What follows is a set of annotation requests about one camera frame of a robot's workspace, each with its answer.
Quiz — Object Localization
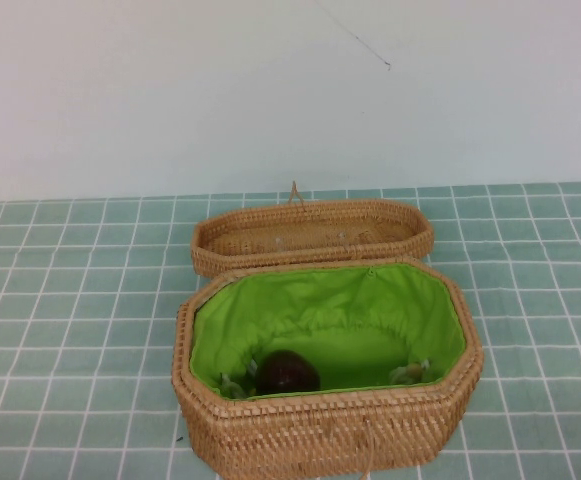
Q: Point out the dark purple mangosteen green calyx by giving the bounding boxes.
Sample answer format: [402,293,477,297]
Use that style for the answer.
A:
[254,349,323,397]

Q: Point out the woven rattan basket lid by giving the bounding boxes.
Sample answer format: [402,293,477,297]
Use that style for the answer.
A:
[191,180,435,279]

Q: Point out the woven rattan basket green lining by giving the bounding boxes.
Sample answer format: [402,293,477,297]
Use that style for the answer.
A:
[174,255,486,480]

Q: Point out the green white checked tablecloth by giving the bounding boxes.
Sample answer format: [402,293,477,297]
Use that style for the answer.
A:
[0,182,581,480]

